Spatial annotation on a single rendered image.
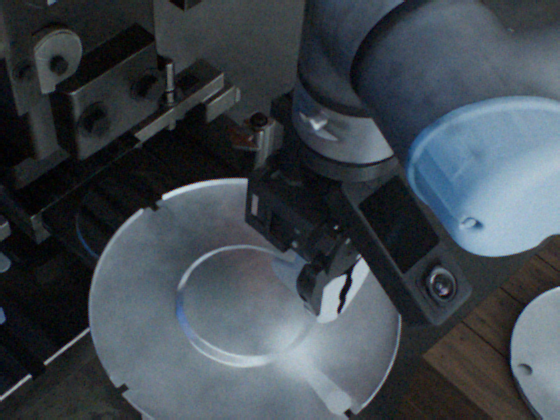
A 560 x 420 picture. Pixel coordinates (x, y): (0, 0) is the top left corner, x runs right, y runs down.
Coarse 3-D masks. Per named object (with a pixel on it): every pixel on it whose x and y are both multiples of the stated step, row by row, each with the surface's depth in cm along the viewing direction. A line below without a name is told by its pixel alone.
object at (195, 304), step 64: (192, 192) 87; (128, 256) 82; (192, 256) 83; (256, 256) 82; (128, 320) 78; (192, 320) 78; (256, 320) 78; (384, 320) 80; (192, 384) 75; (256, 384) 75; (320, 384) 76
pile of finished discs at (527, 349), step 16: (528, 304) 130; (544, 304) 131; (528, 320) 129; (544, 320) 129; (512, 336) 127; (528, 336) 128; (544, 336) 128; (512, 352) 126; (528, 352) 126; (544, 352) 126; (512, 368) 125; (528, 368) 125; (544, 368) 124; (528, 384) 123; (544, 384) 123; (528, 400) 121; (544, 400) 121; (544, 416) 120
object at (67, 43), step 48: (48, 0) 64; (96, 0) 68; (144, 0) 73; (48, 48) 66; (96, 48) 72; (144, 48) 72; (48, 96) 71; (96, 96) 71; (144, 96) 74; (48, 144) 75; (96, 144) 75
